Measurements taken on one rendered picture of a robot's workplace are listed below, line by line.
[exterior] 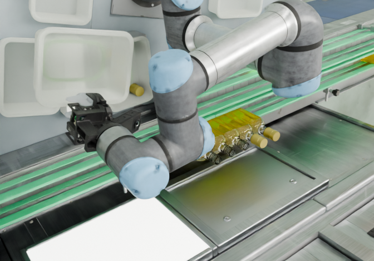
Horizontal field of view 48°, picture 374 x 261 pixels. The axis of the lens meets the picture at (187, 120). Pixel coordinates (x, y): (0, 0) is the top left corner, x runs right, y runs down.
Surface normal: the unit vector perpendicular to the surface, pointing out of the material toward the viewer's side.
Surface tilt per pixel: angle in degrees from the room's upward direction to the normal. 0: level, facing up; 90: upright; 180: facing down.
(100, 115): 7
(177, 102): 27
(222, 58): 31
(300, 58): 41
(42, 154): 90
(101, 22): 0
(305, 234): 90
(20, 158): 90
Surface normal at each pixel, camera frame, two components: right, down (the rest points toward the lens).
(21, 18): 0.59, 0.34
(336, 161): -0.07, -0.89
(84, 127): 0.19, -0.89
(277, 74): -0.76, 0.43
